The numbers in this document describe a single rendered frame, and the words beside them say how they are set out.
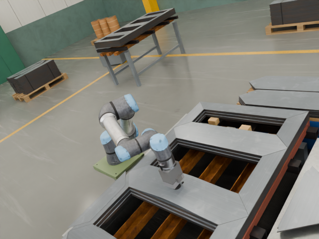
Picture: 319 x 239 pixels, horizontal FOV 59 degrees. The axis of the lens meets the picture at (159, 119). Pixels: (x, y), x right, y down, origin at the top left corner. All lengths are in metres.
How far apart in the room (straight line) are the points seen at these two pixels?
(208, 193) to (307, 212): 0.41
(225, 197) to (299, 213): 0.30
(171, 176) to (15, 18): 10.64
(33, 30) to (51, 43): 0.76
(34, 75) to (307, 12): 5.79
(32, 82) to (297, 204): 6.61
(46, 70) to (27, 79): 0.50
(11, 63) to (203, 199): 9.83
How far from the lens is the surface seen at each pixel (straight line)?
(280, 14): 5.67
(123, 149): 1.29
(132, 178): 1.62
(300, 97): 1.95
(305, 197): 1.41
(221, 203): 1.31
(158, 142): 1.21
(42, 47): 11.81
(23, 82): 7.23
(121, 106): 1.61
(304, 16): 5.57
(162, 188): 1.45
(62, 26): 12.25
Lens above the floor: 1.85
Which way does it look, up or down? 29 degrees down
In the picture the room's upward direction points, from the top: 21 degrees counter-clockwise
